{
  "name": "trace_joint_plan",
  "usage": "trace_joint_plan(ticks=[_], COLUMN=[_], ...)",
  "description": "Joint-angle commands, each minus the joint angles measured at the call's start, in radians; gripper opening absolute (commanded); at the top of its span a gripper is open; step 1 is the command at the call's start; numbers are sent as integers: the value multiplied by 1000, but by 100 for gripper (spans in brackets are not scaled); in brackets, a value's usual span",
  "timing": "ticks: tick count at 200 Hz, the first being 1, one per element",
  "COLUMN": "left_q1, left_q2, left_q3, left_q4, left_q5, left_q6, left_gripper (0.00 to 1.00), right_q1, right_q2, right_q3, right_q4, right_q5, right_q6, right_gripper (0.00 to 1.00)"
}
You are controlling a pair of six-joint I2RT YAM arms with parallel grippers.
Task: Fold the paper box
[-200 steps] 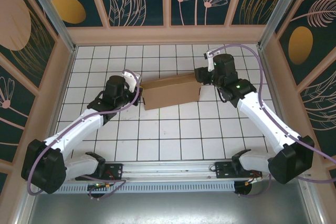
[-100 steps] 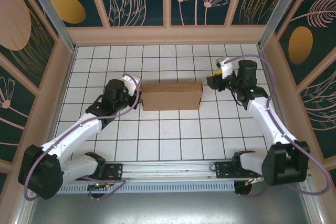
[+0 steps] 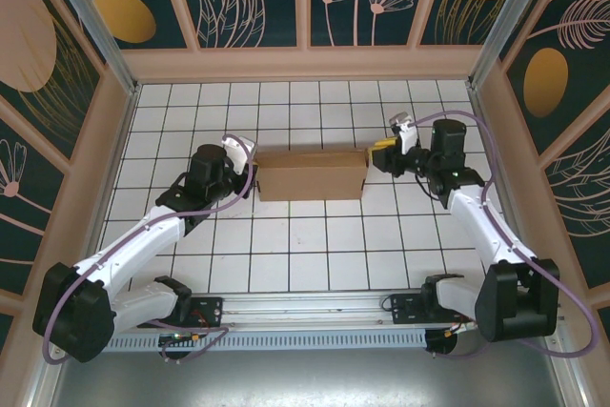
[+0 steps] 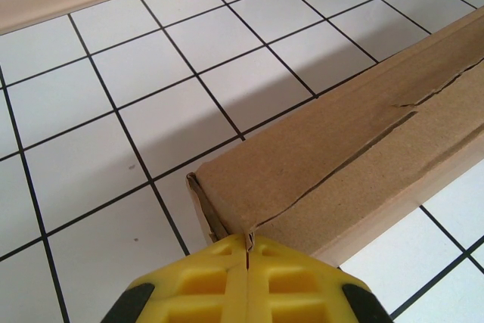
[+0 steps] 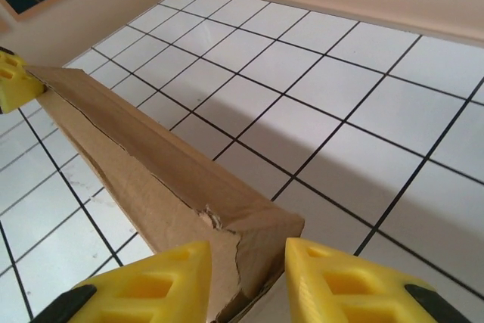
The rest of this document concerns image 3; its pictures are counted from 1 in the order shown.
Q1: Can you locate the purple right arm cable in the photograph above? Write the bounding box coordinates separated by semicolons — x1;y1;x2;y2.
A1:
407;111;600;360

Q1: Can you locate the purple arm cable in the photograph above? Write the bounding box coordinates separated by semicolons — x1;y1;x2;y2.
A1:
43;132;254;365
407;111;600;360

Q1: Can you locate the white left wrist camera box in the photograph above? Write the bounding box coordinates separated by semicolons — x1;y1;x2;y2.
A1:
221;134;259;174

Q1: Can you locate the brown cardboard paper box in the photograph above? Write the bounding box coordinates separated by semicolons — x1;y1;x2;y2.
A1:
255;148;370;202

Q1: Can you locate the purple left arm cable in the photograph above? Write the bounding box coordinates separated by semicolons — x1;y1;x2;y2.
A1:
43;132;254;365

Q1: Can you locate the aluminium corner post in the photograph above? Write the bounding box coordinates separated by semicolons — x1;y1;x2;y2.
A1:
466;0;554;89
40;0;140;96

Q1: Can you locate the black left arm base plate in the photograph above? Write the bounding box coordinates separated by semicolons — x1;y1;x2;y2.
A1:
136;295;225;330

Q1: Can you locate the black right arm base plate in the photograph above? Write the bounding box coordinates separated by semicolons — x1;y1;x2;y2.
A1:
388;293;478;327

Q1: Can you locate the grey slotted cable duct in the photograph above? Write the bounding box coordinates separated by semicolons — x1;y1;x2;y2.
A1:
64;329;429;352

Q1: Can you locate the grey metal sheet panel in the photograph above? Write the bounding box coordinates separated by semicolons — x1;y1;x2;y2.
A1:
28;324;586;407

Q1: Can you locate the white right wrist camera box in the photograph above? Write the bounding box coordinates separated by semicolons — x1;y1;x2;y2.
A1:
388;111;421;155

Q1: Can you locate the aluminium extrusion rail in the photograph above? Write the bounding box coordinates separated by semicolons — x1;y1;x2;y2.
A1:
45;288;568;332

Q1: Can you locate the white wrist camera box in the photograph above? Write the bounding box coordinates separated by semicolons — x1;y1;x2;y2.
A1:
221;134;259;174
388;111;421;155

